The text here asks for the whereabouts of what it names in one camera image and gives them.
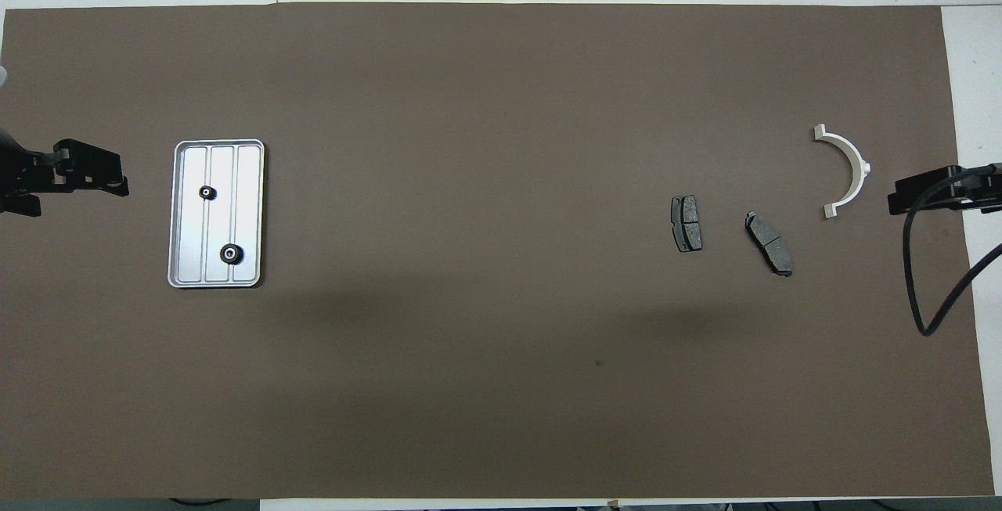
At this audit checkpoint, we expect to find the brown table mat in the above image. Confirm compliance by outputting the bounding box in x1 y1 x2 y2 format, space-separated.
0 2 995 500

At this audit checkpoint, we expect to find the short dark brake pad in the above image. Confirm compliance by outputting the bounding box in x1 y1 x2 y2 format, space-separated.
670 195 703 253

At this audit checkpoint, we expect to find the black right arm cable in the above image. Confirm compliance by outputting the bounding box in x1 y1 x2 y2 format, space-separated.
903 165 1002 337

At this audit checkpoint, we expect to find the long dark brake pad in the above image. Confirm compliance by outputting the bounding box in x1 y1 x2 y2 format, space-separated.
744 211 794 278

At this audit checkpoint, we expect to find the silver metal tray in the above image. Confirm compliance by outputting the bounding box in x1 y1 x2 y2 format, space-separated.
167 139 265 289

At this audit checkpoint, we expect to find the white semicircular bracket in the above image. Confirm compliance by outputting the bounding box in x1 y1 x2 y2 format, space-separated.
813 124 871 221

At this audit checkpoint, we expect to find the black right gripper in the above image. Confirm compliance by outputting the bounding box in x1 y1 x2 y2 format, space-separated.
887 164 1002 216

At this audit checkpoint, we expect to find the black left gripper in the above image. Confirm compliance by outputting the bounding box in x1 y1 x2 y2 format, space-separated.
0 126 130 218

